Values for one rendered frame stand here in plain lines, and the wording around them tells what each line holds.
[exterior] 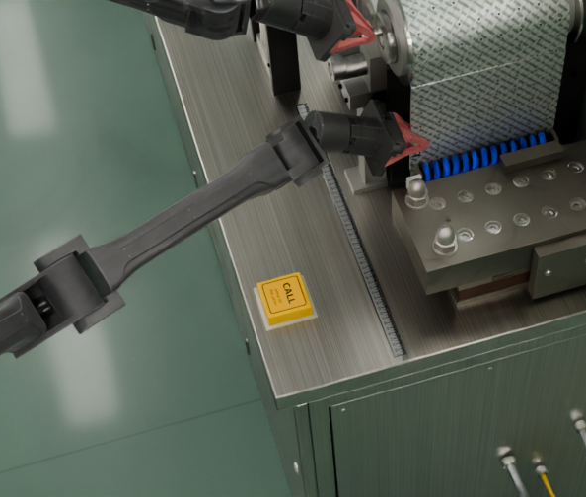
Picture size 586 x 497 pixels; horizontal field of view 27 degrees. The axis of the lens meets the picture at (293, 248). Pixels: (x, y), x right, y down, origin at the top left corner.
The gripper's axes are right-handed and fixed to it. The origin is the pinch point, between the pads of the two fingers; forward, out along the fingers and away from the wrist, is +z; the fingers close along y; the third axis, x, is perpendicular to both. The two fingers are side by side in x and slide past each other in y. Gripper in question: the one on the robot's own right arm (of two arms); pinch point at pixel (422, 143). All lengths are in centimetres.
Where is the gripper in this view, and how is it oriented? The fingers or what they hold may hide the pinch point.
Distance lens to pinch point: 189.2
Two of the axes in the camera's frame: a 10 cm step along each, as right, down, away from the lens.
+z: 8.7, 0.5, 4.9
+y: 2.8, 7.7, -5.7
